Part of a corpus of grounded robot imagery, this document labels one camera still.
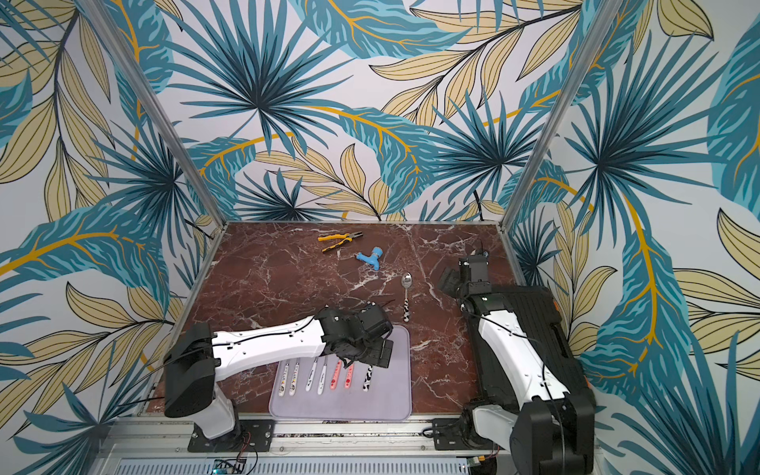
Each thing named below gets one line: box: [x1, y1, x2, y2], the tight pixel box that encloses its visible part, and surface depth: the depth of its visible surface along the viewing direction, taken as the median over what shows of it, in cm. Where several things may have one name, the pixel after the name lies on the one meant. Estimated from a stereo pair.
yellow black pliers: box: [316, 230, 364, 253], surface depth 116 cm
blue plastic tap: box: [356, 246, 383, 272], surface depth 109 cm
